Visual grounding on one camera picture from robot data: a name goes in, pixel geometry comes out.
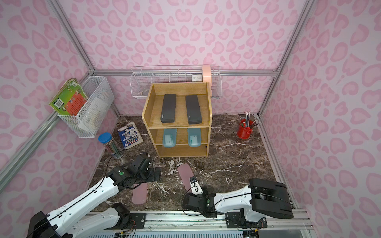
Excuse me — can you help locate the pink pencil case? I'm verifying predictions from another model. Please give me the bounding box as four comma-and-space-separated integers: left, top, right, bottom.
177, 164, 194, 190
132, 183, 148, 205

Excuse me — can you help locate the teal pencil case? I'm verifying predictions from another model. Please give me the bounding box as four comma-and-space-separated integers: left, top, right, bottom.
187, 128, 201, 147
162, 129, 177, 148

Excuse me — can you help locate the black pencil case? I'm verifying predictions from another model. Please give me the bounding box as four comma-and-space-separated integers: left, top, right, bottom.
160, 94, 176, 123
185, 95, 202, 125

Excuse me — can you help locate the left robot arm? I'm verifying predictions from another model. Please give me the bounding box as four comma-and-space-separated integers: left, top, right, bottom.
27, 153, 162, 238

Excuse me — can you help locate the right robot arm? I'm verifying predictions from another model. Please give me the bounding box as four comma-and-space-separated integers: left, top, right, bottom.
182, 177, 294, 222

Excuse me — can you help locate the blue-lid pencil tube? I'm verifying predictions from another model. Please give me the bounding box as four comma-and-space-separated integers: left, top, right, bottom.
98, 132, 123, 159

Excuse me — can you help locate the wooden three-tier shelf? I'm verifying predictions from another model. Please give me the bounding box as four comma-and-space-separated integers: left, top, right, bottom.
142, 82, 212, 158

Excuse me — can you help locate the red pen holder cup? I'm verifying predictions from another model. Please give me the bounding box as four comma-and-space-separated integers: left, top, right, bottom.
237, 119, 253, 139

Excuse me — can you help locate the white mesh side basket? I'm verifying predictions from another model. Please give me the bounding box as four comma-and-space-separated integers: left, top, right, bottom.
58, 76, 115, 138

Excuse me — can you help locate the small white card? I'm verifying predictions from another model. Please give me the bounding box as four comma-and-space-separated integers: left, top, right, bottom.
191, 74, 203, 82

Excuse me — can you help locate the green red book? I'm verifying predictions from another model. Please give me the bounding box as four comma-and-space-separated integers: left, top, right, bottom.
49, 78, 88, 116

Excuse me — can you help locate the pink box in basket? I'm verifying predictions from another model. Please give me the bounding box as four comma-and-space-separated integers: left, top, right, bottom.
202, 64, 212, 97

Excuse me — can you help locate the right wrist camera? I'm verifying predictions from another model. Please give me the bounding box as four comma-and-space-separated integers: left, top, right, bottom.
190, 176, 203, 195

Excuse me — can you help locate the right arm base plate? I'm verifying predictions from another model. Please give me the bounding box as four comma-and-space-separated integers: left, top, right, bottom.
225, 211, 268, 230

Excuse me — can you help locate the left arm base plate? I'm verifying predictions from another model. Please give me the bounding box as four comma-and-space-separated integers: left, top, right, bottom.
111, 213, 146, 231

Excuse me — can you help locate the white wire back basket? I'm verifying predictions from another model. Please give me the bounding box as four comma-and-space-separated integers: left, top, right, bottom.
129, 65, 223, 100

